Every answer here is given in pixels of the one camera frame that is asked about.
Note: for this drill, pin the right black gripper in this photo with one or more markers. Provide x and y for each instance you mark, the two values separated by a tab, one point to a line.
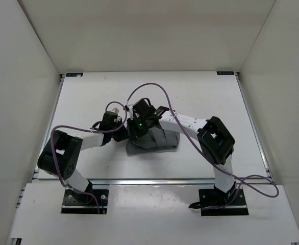
133	132

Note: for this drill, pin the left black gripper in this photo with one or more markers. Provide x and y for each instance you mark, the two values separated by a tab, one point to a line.
124	136

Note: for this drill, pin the grey pleated skirt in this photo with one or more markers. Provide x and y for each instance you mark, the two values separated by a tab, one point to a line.
154	140

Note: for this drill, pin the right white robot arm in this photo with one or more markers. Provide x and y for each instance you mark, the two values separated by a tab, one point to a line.
216	142

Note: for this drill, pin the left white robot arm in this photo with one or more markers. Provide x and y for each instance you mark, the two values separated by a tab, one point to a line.
60	155

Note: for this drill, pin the left blue corner label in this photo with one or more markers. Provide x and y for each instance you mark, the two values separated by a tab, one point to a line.
74	74

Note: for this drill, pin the blue corner label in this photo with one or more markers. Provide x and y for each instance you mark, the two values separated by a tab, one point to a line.
225	73
74	74

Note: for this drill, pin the right blue corner label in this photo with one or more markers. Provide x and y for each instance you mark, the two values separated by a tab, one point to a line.
225	73

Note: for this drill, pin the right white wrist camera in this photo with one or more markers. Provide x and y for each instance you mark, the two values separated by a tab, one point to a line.
129	108

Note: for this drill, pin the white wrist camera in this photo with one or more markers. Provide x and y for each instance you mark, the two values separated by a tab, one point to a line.
129	108
115	111

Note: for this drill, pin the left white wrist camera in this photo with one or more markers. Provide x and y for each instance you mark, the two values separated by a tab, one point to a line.
115	111

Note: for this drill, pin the aluminium front rail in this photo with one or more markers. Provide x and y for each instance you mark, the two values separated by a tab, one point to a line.
182	181

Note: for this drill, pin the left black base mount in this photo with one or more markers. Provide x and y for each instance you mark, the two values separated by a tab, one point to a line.
74	203

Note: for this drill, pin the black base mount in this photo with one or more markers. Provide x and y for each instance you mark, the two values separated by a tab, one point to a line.
212	203
74	203

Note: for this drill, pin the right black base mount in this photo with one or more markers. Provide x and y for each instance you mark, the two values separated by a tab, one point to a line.
212	203

